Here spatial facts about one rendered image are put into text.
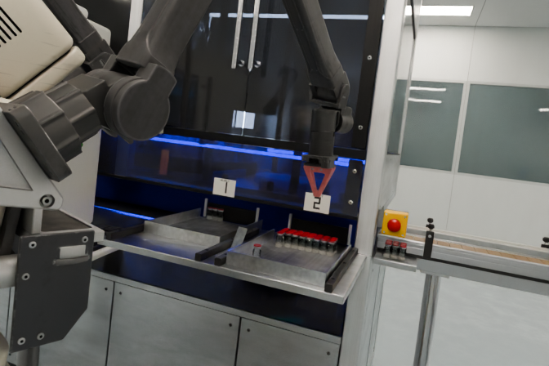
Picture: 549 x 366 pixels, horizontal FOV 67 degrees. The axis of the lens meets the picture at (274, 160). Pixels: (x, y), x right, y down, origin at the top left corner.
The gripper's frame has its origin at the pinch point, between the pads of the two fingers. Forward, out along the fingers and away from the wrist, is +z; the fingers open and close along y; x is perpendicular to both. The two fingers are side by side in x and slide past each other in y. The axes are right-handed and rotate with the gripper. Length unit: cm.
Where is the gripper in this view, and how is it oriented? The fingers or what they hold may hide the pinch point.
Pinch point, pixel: (317, 193)
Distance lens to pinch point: 99.3
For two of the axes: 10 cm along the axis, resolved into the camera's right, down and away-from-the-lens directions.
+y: 3.5, -0.6, 9.4
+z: -0.8, 9.9, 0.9
